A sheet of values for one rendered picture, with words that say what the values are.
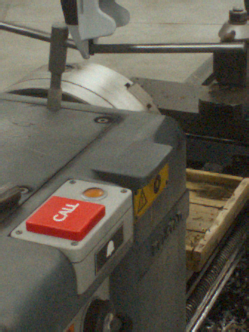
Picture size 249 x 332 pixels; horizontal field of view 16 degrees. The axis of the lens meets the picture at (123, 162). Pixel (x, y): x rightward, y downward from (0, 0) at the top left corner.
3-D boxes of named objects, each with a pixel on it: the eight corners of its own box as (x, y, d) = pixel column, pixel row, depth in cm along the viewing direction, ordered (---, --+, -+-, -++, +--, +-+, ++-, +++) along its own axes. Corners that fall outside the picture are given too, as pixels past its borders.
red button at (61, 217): (81, 250, 87) (79, 231, 86) (25, 238, 89) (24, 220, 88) (107, 221, 92) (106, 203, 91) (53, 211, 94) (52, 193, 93)
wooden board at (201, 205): (200, 273, 154) (201, 252, 152) (14, 234, 167) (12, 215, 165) (250, 196, 178) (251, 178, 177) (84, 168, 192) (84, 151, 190)
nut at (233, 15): (244, 25, 185) (244, 9, 184) (225, 23, 186) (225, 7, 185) (249, 20, 188) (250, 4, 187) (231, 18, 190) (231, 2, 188)
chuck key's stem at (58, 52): (41, 109, 117) (48, 24, 111) (50, 103, 119) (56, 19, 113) (57, 113, 116) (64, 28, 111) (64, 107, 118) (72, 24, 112)
